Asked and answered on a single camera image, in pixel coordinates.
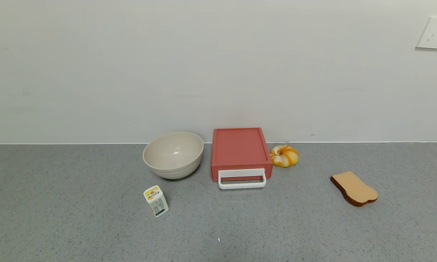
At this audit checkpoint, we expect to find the orange white bread bun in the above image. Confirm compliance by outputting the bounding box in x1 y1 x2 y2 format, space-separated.
270 145 299 168

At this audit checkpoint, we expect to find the beige ribbed bowl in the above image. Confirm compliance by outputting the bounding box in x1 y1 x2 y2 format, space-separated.
142 131 204 180

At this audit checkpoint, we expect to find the small white yellow bottle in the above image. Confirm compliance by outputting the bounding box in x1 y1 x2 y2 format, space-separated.
143 185 169 218

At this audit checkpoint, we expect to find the toast bread slice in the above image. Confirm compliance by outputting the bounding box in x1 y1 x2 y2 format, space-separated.
330 171 379 207

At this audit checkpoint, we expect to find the white wall socket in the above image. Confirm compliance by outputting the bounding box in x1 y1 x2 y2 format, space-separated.
416 16 437 50

